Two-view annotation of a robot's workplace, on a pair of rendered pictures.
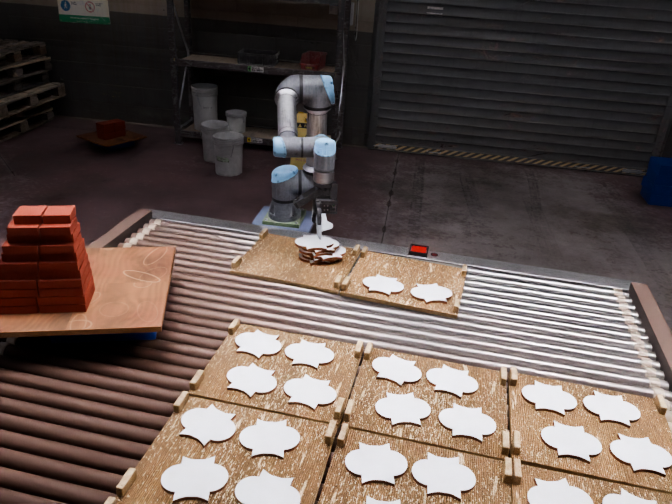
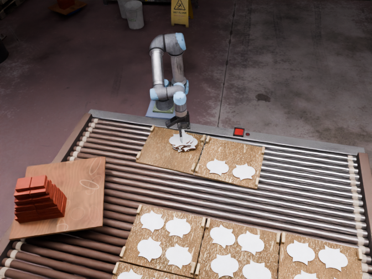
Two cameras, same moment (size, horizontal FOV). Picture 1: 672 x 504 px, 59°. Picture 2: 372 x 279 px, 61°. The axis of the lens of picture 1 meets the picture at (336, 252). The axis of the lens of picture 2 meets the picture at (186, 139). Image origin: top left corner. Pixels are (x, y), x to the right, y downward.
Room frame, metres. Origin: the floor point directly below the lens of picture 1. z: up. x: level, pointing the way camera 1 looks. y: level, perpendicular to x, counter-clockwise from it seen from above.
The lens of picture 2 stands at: (0.58, -0.10, 2.62)
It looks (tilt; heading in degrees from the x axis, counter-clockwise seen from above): 47 degrees down; 6
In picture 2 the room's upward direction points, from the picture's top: 4 degrees counter-clockwise
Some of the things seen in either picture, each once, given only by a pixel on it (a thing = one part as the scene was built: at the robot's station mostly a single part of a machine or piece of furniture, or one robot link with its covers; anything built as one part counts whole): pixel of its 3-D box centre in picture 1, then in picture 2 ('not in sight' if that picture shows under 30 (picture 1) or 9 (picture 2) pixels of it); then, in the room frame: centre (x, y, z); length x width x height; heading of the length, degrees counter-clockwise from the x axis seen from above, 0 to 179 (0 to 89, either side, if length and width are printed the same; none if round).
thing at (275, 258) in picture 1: (298, 261); (171, 149); (2.04, 0.14, 0.93); 0.41 x 0.35 x 0.02; 76
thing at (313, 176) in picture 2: (364, 280); (208, 159); (1.97, -0.11, 0.90); 1.95 x 0.05 x 0.05; 79
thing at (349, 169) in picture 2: (368, 268); (210, 148); (2.06, -0.13, 0.90); 1.95 x 0.05 x 0.05; 79
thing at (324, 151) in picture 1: (324, 155); (180, 101); (2.06, 0.06, 1.35); 0.09 x 0.08 x 0.11; 7
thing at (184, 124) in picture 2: (324, 197); (182, 120); (2.06, 0.06, 1.19); 0.09 x 0.08 x 0.12; 102
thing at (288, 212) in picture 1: (284, 205); (164, 99); (2.55, 0.25, 0.94); 0.15 x 0.15 x 0.10
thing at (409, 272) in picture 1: (406, 281); (230, 161); (1.93, -0.27, 0.93); 0.41 x 0.35 x 0.02; 75
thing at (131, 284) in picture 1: (85, 286); (62, 194); (1.58, 0.76, 1.03); 0.50 x 0.50 x 0.02; 11
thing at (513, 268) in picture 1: (375, 253); (215, 133); (2.23, -0.16, 0.89); 2.08 x 0.08 x 0.06; 79
